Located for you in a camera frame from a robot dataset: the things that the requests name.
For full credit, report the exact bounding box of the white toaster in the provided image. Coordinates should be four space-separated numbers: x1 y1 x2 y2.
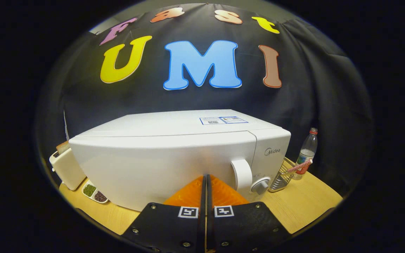
49 147 87 191

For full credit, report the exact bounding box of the black backdrop cloth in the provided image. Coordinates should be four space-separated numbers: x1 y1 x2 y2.
37 3 373 197

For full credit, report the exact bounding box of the pink striped stick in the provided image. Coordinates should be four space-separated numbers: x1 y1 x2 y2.
287 159 313 173

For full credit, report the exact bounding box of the white divided dish with beans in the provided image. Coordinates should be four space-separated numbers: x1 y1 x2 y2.
82 181 109 204

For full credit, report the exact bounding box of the plastic bottle with red label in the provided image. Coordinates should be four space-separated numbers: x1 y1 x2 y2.
293 128 319 181

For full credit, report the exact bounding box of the brown toast slice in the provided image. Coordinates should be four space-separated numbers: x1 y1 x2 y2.
56 141 70 156

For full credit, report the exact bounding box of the white microwave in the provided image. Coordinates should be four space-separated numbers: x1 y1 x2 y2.
69 109 291 212

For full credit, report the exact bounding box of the metal wire basket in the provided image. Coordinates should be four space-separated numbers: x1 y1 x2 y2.
269 157 296 193

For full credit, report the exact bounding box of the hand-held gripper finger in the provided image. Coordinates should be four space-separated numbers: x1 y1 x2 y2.
122 175 207 253
207 175 292 253

